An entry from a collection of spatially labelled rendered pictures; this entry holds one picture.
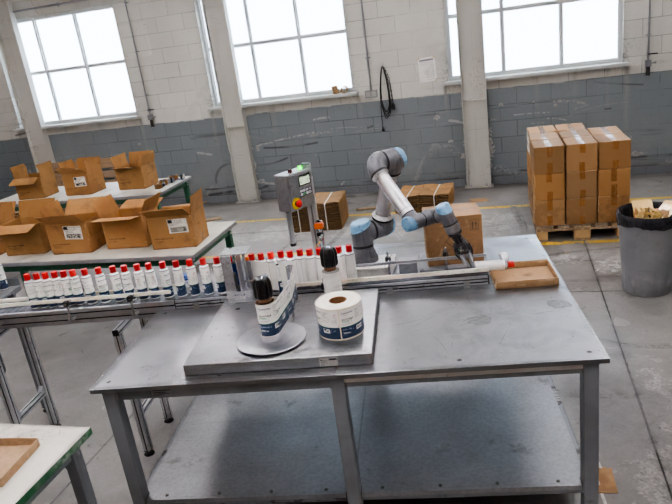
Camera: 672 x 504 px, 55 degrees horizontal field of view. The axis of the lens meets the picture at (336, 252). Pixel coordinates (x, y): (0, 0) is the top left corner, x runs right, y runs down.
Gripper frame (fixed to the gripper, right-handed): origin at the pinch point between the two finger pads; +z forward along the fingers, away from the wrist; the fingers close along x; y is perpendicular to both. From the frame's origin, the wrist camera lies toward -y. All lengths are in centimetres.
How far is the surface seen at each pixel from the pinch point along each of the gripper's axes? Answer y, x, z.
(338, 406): 83, -67, 3
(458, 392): 6, -34, 63
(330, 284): 33, -60, -31
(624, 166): -277, 140, 79
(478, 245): -21.0, 6.8, 0.1
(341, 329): 66, -56, -21
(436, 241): -20.2, -12.3, -11.7
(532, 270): -6.8, 26.7, 19.1
